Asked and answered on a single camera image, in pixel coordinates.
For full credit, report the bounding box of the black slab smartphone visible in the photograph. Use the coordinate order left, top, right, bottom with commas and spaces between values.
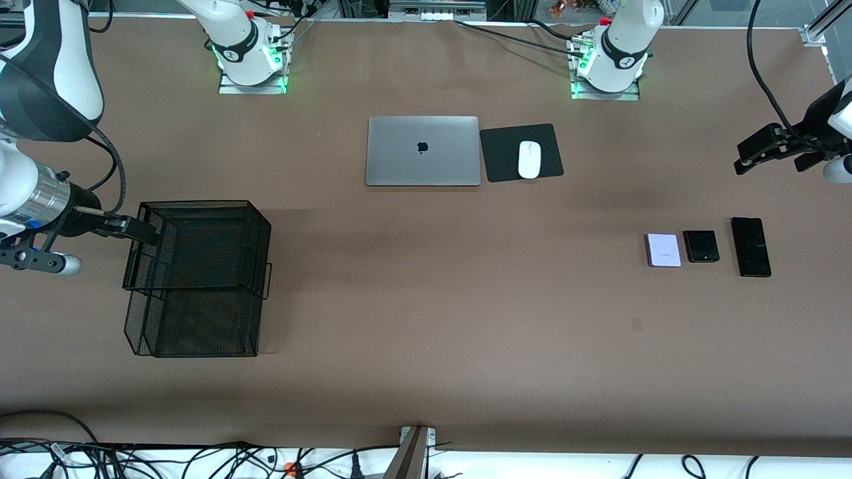
730, 217, 773, 278

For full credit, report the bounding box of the black flip phone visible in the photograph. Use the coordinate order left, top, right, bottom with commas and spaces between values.
683, 230, 721, 263

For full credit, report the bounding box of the white flip phone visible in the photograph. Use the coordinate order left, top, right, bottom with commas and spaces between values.
645, 233, 682, 268

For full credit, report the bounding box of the aluminium corner profile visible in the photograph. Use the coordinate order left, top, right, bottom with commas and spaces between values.
801, 0, 852, 47

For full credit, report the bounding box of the black mesh two-tier tray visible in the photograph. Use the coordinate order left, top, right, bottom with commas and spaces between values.
122, 200, 273, 359

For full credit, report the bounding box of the white computer mouse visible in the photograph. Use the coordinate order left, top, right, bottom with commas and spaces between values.
518, 140, 542, 180

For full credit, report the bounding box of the black mouse pad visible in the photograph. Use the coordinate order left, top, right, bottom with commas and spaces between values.
479, 123, 565, 184

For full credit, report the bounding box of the silver closed laptop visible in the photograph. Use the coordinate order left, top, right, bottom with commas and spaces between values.
365, 116, 482, 187

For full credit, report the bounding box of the white power strip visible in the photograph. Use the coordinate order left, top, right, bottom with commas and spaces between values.
389, 0, 487, 21

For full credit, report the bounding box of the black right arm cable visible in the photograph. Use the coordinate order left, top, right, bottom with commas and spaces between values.
0, 53, 127, 217

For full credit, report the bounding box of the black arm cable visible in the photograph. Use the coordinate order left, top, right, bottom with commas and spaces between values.
746, 0, 809, 144
0, 53, 127, 217

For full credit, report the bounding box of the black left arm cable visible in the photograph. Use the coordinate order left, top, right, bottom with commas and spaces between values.
746, 0, 809, 144

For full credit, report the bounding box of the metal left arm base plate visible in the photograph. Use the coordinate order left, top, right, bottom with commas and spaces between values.
570, 77, 642, 102

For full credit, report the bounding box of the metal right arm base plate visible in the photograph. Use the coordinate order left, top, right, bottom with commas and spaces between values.
218, 70, 289, 95

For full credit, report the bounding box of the thick black arched cable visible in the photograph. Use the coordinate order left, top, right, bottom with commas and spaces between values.
0, 409, 101, 445

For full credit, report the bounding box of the short black table cable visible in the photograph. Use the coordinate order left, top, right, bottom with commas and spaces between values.
526, 19, 583, 41

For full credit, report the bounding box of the long black table cable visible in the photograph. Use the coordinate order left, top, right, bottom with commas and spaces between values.
455, 19, 586, 57

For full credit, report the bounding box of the aluminium frame post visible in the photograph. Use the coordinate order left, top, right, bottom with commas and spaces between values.
383, 426, 438, 479

